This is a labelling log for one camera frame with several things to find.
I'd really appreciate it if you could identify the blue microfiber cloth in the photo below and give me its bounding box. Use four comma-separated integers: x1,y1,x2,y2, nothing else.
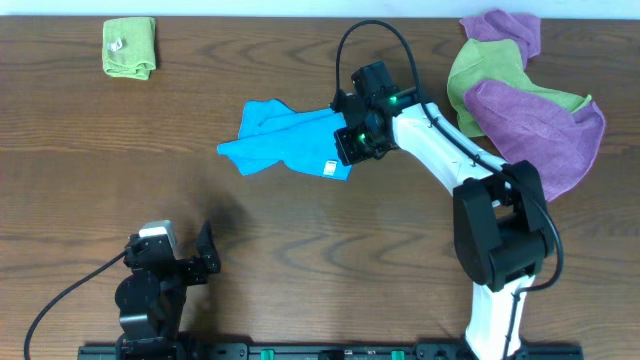
217,99,351,181

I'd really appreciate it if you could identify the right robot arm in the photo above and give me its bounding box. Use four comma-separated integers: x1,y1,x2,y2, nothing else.
331,86,581,359

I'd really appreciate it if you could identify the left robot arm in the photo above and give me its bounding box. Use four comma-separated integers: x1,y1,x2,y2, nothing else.
115,220,221,360

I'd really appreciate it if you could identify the crumpled green cloth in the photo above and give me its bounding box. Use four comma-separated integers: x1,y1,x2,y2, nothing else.
447,39,592,138

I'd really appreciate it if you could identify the large purple cloth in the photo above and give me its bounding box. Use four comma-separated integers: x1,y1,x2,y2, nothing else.
463,80,606,202

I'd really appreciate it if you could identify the upper purple cloth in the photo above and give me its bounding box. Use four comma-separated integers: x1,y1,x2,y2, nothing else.
459,9,542,65

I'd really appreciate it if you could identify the folded green cloth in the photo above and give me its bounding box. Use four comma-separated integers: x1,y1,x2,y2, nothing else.
102,17,156,80

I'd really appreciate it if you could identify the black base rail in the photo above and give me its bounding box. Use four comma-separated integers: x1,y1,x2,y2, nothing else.
77,342,584,360

